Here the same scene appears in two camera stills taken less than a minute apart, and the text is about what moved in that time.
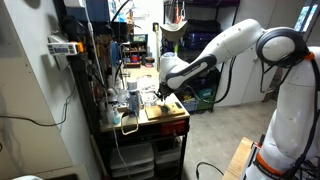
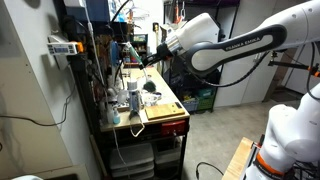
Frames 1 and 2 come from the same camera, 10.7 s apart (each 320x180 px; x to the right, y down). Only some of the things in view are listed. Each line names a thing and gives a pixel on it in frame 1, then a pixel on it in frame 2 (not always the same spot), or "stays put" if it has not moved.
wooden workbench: (143, 133) stays put
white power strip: (55, 47) stays put
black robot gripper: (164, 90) to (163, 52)
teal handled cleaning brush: (165, 109) to (149, 85)
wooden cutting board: (154, 111) stays put
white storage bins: (132, 162) stays put
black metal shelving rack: (204, 19) stays put
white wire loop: (130, 132) to (135, 135)
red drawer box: (175, 128) stays put
